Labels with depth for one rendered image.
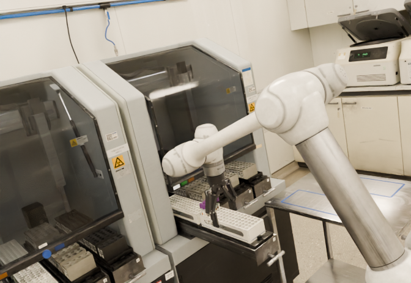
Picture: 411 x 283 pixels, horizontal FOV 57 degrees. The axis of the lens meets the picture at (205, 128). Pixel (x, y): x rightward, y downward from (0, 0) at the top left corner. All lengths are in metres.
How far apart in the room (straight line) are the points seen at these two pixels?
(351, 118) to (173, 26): 1.88
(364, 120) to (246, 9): 1.53
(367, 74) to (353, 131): 0.57
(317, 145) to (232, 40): 2.71
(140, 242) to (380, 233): 1.06
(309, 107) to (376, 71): 2.65
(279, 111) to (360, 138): 2.94
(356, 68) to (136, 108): 2.46
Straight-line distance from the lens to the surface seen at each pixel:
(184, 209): 1.82
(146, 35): 3.04
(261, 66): 3.91
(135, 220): 1.73
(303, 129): 0.99
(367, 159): 3.91
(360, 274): 2.25
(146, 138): 1.69
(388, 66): 3.56
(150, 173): 1.72
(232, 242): 1.59
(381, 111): 3.68
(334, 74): 1.11
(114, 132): 1.61
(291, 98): 0.96
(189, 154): 1.37
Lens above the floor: 1.62
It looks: 13 degrees down
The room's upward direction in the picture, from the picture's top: 12 degrees counter-clockwise
